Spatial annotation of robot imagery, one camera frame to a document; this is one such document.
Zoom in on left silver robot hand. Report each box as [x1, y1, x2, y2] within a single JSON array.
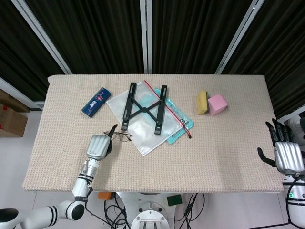
[[85, 124, 119, 161]]

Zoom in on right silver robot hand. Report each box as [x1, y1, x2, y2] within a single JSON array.
[[257, 119, 305, 176]]

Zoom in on thin metal frame eyeglasses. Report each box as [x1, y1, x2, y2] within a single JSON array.
[[102, 132, 132, 143]]

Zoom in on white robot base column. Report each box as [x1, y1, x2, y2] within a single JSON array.
[[116, 192, 189, 229]]

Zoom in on black folding laptop stand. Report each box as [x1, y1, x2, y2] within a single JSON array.
[[120, 82, 168, 135]]

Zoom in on blue printed pencil case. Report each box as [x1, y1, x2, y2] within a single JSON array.
[[81, 87, 112, 118]]

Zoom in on orange block under table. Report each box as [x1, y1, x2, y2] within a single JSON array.
[[97, 191, 112, 201]]

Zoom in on clear zip pouch red zipper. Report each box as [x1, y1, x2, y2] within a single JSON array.
[[105, 80, 193, 157]]

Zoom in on teal printed plastic pouch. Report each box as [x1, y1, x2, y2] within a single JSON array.
[[153, 87, 194, 145]]

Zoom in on pink foam cube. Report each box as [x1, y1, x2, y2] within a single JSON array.
[[207, 94, 228, 117]]

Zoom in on green block under table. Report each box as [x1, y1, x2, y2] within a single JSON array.
[[167, 194, 183, 207]]

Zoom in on beige woven table cloth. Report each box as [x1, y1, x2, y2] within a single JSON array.
[[21, 74, 284, 193]]

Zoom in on brown cardboard box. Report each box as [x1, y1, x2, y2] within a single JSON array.
[[0, 88, 28, 138]]

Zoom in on yellow sponge block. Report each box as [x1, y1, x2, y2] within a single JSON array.
[[196, 90, 210, 116]]

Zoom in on black pleated curtain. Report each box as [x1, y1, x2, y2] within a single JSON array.
[[0, 0, 305, 117]]

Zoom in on black floor cables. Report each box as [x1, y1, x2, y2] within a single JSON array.
[[84, 192, 305, 229]]

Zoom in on grey metal frame post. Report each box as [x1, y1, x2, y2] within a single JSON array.
[[0, 0, 73, 112], [214, 0, 265, 75], [139, 0, 153, 73]]

